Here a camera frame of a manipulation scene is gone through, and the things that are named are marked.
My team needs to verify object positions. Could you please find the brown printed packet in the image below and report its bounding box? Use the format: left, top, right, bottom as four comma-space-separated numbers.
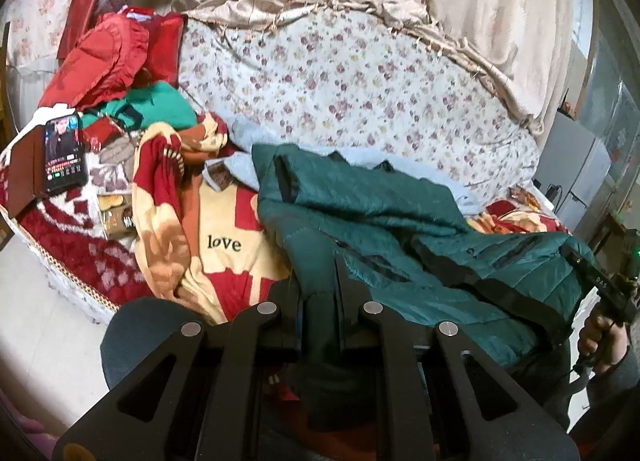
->
97, 192, 137, 242

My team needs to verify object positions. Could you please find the floral quilt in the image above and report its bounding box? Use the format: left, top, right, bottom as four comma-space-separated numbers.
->
177, 8, 543, 192

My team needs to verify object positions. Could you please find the brown wallet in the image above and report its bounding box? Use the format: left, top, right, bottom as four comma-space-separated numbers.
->
7, 128, 48, 219

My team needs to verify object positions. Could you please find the dark grey padded seat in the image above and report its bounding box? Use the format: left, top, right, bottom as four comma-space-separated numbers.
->
100, 300, 281, 394

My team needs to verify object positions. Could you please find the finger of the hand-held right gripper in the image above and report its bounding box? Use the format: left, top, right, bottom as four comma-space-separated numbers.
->
559, 241, 608, 293

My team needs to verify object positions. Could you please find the person's right forearm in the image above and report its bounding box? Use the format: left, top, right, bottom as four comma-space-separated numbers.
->
570, 345, 640, 442

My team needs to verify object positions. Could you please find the red patterned bed cover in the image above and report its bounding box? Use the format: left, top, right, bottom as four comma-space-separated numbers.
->
0, 131, 156, 314

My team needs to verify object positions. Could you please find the black smartphone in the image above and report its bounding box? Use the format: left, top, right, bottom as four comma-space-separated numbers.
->
44, 114, 89, 194

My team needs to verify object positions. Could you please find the small red pouch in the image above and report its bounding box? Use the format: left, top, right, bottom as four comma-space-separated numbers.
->
82, 115, 126, 151

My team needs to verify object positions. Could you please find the red yellow printed blanket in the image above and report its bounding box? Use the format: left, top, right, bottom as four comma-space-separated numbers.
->
132, 114, 571, 327

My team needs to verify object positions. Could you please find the green puffer jacket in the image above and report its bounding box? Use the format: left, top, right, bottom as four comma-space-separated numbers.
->
250, 142, 601, 434

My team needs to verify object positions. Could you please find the grey cabinet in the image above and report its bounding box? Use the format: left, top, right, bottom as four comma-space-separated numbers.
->
532, 108, 613, 237

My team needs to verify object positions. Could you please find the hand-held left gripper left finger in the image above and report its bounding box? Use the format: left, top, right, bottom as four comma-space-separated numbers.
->
52, 285, 303, 461

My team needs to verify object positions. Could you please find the person's right hand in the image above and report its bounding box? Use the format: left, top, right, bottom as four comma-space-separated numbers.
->
577, 310, 632, 376

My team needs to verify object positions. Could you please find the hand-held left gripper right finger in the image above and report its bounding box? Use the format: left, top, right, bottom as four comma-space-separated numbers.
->
335, 251, 582, 461

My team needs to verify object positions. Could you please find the teal green sweater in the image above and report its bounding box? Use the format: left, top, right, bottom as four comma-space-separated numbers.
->
80, 81, 198, 134

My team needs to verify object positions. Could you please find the red ruffled garment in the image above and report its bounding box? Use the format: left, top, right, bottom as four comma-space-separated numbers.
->
39, 16, 151, 109

